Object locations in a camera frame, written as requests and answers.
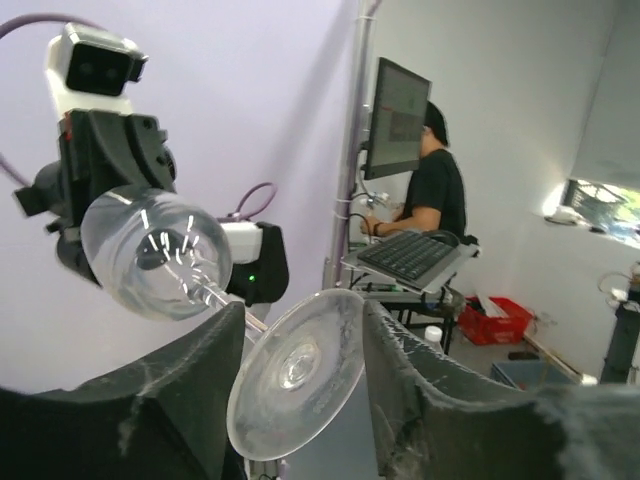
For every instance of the person in black shirt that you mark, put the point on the person in black shirt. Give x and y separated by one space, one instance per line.
435 198

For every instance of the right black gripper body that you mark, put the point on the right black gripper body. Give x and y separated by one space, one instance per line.
99 151

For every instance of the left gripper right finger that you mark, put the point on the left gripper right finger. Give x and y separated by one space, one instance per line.
433 418

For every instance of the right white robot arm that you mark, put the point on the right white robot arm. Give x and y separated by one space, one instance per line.
260 272

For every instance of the computer monitor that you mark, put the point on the computer monitor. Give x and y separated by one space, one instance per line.
397 119

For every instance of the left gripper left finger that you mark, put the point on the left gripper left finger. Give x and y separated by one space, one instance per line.
160 417

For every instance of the red plastic crate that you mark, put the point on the red plastic crate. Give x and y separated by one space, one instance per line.
482 329

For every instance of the black keyboard on stand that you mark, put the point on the black keyboard on stand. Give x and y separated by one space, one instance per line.
421 262

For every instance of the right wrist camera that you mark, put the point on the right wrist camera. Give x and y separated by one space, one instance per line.
88 68

